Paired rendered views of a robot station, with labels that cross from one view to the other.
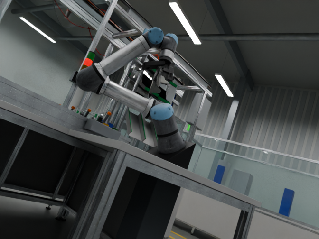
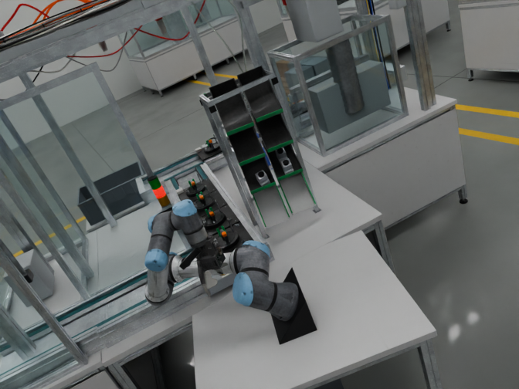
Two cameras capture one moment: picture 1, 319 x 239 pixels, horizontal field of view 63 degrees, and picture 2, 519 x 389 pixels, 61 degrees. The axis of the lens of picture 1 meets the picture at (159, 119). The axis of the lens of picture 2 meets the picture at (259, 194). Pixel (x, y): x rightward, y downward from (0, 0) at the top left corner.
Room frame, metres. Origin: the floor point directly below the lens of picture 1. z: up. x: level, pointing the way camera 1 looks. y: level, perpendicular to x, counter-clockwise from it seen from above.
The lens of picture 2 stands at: (0.28, -0.92, 2.17)
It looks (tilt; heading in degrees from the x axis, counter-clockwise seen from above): 28 degrees down; 34
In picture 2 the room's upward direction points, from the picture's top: 22 degrees counter-clockwise
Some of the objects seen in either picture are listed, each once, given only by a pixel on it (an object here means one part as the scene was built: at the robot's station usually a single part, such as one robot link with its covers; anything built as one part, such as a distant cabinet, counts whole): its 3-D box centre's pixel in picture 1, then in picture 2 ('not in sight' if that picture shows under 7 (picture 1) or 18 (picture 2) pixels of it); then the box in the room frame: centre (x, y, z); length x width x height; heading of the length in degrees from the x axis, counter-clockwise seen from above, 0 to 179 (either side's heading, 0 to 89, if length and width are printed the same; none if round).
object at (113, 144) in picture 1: (158, 166); (293, 313); (1.42, -0.09, 0.84); 0.90 x 0.70 x 0.03; 124
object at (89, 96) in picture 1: (96, 79); (210, 74); (2.83, 0.82, 1.56); 0.04 x 0.04 x 1.39; 44
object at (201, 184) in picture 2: not in sight; (193, 185); (2.28, 0.90, 1.01); 0.24 x 0.24 x 0.13; 44
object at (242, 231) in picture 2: not in sight; (227, 243); (1.75, 0.37, 0.96); 0.24 x 0.24 x 0.02; 44
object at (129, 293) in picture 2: not in sight; (178, 275); (1.56, 0.60, 0.91); 0.84 x 0.28 x 0.10; 134
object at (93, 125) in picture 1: (103, 130); (225, 276); (1.53, 0.28, 0.93); 0.21 x 0.07 x 0.06; 134
